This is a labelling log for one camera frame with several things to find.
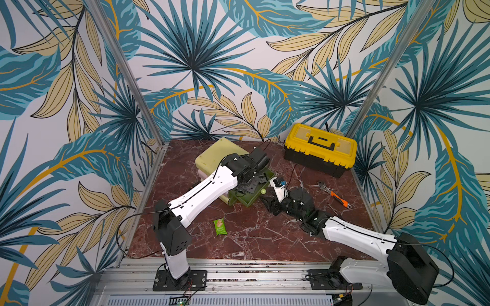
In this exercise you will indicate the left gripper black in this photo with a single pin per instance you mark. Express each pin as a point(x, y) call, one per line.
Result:
point(256, 181)

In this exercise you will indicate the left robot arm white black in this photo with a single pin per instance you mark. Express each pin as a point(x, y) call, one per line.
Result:
point(172, 218)

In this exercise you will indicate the right metal corner post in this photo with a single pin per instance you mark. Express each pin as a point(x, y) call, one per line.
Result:
point(405, 40)

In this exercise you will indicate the aluminium front rail frame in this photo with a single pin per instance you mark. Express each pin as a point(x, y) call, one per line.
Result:
point(233, 282)

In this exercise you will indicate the metal corner post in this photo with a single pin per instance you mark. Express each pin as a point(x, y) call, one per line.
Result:
point(405, 40)
point(104, 26)

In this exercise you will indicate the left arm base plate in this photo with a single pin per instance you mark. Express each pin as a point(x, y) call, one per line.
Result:
point(192, 280)

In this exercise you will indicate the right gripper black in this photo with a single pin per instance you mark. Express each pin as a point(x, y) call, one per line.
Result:
point(275, 204)

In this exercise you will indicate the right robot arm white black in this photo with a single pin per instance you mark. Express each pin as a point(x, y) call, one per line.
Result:
point(400, 262)

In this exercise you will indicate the green drawer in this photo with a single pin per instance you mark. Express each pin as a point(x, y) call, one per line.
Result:
point(254, 195)

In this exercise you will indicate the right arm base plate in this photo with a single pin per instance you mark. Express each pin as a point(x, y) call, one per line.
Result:
point(329, 279)

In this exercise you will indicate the left metal corner post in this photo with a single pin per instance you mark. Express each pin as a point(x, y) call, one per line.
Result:
point(104, 26)

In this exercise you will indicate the yellow black toolbox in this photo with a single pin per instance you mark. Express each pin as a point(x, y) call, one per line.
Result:
point(320, 150)

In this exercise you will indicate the light green drawer cabinet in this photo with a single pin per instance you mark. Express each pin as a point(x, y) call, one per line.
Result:
point(207, 162)

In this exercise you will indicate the green cookie packet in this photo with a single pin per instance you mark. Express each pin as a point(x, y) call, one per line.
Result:
point(220, 227)

